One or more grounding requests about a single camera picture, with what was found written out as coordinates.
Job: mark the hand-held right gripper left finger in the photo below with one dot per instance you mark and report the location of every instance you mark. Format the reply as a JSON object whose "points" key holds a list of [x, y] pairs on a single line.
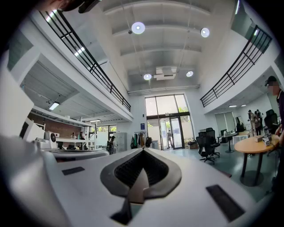
{"points": [[84, 188]]}

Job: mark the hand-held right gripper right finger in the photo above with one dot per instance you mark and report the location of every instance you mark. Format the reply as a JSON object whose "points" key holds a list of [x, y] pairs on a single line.
{"points": [[188, 199]]}

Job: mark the black office chair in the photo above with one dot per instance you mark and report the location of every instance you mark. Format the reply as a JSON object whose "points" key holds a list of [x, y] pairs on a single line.
{"points": [[270, 119], [205, 145], [213, 137]]}

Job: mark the white shelf rack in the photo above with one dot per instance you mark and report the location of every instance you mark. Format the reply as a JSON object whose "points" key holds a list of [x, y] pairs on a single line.
{"points": [[71, 130]]}

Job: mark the white metal cabinet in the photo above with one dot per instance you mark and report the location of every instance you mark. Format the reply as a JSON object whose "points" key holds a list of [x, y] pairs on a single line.
{"points": [[121, 141]]}

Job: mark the white machine with round fan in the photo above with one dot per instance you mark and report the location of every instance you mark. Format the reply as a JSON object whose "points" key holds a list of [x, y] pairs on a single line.
{"points": [[51, 138]]}

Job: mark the clothes rack with coats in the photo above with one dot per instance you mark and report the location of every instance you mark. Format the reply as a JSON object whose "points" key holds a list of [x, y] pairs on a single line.
{"points": [[139, 140]]}

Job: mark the glass entrance door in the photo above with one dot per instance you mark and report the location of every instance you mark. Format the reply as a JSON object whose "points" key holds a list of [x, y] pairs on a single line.
{"points": [[168, 124]]}

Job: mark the white desk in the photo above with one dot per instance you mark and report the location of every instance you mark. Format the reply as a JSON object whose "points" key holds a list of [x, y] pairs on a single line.
{"points": [[239, 135]]}

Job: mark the round wooden table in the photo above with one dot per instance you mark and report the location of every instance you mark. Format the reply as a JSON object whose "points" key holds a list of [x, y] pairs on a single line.
{"points": [[255, 146]]}

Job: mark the long ceiling light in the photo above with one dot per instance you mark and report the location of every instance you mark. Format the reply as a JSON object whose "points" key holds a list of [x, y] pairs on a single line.
{"points": [[54, 105]]}

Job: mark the small grey box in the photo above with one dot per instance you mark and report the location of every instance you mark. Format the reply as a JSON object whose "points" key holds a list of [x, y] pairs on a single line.
{"points": [[258, 139]]}

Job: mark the round ceiling lamp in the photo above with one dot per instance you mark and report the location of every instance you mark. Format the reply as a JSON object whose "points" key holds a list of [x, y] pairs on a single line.
{"points": [[205, 32], [138, 28], [189, 73], [147, 76]]}

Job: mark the white ceiling air conditioner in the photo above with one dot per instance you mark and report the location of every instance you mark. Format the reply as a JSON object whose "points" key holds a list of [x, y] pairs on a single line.
{"points": [[165, 73]]}

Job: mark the black balcony railing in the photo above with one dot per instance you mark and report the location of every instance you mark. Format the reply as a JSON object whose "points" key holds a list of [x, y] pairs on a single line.
{"points": [[88, 59], [235, 73]]}

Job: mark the black head-mounted camera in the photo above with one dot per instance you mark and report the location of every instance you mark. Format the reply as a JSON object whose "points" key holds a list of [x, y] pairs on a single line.
{"points": [[88, 5]]}

